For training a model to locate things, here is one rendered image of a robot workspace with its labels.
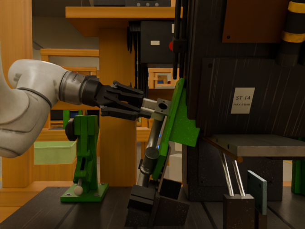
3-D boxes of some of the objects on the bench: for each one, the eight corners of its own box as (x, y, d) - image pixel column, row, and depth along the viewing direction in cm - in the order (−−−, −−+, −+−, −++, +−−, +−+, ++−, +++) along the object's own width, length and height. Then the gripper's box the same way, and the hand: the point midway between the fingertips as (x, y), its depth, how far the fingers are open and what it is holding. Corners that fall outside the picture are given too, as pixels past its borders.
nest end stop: (149, 214, 69) (152, 205, 66) (126, 208, 69) (129, 199, 66) (150, 210, 70) (153, 201, 67) (128, 204, 70) (130, 195, 67)
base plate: (474, 254, 58) (474, 244, 58) (-30, 255, 57) (-30, 245, 57) (338, 191, 100) (338, 186, 100) (46, 191, 99) (46, 186, 99)
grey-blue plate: (268, 244, 58) (269, 181, 57) (259, 244, 58) (260, 181, 57) (252, 225, 67) (253, 170, 67) (244, 225, 67) (244, 170, 67)
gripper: (74, 100, 68) (163, 124, 68) (94, 64, 79) (171, 85, 79) (75, 119, 73) (157, 141, 74) (94, 83, 84) (166, 102, 84)
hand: (153, 109), depth 76 cm, fingers closed on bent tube, 3 cm apart
